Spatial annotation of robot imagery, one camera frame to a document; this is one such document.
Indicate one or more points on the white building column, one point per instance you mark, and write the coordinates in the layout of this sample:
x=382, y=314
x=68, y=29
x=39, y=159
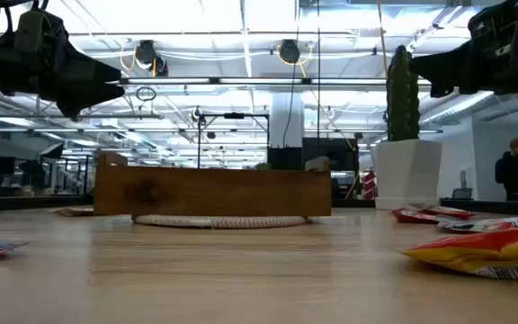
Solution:
x=286, y=121

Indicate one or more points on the brown wooden tea box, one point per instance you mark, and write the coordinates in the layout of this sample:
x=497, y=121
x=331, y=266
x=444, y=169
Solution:
x=223, y=193

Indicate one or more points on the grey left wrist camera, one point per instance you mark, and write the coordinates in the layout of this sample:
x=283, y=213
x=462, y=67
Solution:
x=38, y=33

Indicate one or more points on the white hexagonal planter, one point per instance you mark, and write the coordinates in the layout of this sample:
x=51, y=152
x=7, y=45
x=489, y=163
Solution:
x=405, y=175

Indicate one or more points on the green cactus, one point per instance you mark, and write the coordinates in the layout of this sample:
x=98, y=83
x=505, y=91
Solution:
x=403, y=99

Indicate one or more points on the orange peach tea packet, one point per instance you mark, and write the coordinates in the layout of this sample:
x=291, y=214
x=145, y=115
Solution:
x=475, y=258

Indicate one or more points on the red white striped object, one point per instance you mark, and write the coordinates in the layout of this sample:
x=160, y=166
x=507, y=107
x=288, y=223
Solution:
x=369, y=184

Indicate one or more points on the small green plant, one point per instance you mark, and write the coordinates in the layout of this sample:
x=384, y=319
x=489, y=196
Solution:
x=262, y=167

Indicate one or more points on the beige tea packet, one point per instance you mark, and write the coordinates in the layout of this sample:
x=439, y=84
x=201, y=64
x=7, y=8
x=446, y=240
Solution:
x=77, y=211

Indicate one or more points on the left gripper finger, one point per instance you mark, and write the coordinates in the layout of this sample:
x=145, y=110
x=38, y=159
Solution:
x=92, y=69
x=101, y=93

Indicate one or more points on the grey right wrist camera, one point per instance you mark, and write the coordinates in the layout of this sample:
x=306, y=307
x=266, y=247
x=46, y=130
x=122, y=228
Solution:
x=493, y=22

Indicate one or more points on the black cabinet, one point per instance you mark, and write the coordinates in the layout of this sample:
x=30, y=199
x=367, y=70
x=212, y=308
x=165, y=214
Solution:
x=326, y=153

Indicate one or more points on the person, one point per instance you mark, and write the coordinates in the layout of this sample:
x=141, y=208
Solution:
x=511, y=173

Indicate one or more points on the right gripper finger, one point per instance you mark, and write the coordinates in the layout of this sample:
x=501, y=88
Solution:
x=448, y=63
x=454, y=89

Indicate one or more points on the white woven round coaster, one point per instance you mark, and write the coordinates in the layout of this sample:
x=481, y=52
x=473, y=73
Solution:
x=218, y=222

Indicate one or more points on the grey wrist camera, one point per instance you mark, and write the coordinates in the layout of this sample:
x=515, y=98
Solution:
x=493, y=22
x=38, y=33

